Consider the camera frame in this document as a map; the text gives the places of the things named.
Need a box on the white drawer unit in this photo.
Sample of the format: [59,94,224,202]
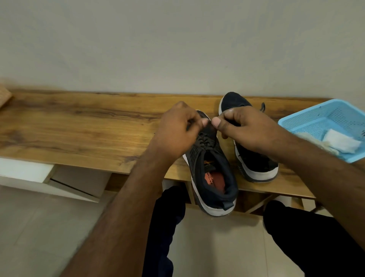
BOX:
[0,158,112,203]

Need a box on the person's right forearm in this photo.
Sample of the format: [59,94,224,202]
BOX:
[273,134,365,252]

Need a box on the person's right hand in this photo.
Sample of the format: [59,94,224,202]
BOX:
[211,106,290,162]

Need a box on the person's left hand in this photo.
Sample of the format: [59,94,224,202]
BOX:
[148,101,210,163]

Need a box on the blue plastic basket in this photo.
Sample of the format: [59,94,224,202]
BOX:
[278,99,365,164]

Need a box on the used wipe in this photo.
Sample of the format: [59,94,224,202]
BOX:
[295,132,340,156]

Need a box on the wooden table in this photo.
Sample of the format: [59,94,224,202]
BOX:
[0,91,365,215]

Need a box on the beige perforated basket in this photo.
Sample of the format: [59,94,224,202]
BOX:
[0,85,13,108]

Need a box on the white wipe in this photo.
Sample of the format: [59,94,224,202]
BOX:
[322,129,362,154]

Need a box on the person's left forearm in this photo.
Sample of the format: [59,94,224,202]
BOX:
[60,148,175,277]

